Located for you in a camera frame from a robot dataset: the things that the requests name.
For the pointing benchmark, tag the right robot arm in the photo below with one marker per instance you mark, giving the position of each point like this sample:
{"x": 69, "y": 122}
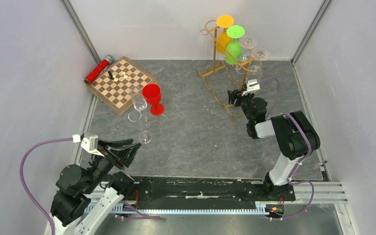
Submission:
{"x": 296, "y": 138}

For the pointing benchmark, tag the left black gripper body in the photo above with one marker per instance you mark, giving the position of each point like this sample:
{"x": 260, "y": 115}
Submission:
{"x": 113, "y": 156}

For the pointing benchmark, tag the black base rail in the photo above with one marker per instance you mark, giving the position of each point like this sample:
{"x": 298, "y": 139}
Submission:
{"x": 179, "y": 194}

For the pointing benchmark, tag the black chess piece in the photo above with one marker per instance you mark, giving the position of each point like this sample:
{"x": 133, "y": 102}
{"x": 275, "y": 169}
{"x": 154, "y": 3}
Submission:
{"x": 110, "y": 75}

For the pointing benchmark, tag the wooden chessboard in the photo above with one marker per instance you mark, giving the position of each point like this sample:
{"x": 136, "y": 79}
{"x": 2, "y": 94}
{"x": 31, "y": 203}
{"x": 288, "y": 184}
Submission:
{"x": 115, "y": 94}

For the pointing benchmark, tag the gold wire glass rack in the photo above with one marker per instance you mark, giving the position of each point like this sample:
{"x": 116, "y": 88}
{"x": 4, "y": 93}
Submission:
{"x": 237, "y": 73}

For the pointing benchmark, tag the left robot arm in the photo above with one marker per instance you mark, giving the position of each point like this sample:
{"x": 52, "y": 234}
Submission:
{"x": 76, "y": 183}

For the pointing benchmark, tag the clear green-rimmed wine glass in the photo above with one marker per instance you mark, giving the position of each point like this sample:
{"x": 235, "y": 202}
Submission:
{"x": 145, "y": 135}

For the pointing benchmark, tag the green wine glass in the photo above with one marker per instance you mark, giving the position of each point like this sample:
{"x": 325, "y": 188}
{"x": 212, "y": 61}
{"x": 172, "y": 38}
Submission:
{"x": 234, "y": 49}

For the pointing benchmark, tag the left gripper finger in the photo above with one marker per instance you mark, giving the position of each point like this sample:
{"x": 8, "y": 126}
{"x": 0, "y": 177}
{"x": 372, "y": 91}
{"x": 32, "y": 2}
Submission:
{"x": 127, "y": 154}
{"x": 115, "y": 144}

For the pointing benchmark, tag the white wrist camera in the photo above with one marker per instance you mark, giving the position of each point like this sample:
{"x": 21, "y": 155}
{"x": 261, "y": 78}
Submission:
{"x": 88, "y": 141}
{"x": 250, "y": 87}

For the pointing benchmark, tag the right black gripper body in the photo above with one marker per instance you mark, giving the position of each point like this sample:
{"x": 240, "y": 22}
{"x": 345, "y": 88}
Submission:
{"x": 242, "y": 101}

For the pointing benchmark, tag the orange wine glass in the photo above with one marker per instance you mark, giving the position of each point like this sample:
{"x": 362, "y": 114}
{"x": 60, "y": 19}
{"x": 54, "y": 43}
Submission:
{"x": 224, "y": 22}

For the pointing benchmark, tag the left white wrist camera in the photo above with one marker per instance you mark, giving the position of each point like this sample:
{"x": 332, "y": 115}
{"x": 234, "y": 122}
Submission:
{"x": 88, "y": 141}

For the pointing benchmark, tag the red wine glass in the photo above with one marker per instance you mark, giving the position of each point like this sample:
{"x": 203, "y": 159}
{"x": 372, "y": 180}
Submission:
{"x": 153, "y": 96}

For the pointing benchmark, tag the clear back wine glass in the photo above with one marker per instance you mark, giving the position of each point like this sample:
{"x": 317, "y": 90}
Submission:
{"x": 248, "y": 43}

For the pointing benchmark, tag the red glitter tube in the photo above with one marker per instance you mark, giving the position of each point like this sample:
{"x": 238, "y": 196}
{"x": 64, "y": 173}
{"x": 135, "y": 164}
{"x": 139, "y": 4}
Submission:
{"x": 92, "y": 76}

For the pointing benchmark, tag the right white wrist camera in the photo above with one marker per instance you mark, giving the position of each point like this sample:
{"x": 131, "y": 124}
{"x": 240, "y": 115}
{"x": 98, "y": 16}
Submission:
{"x": 250, "y": 87}

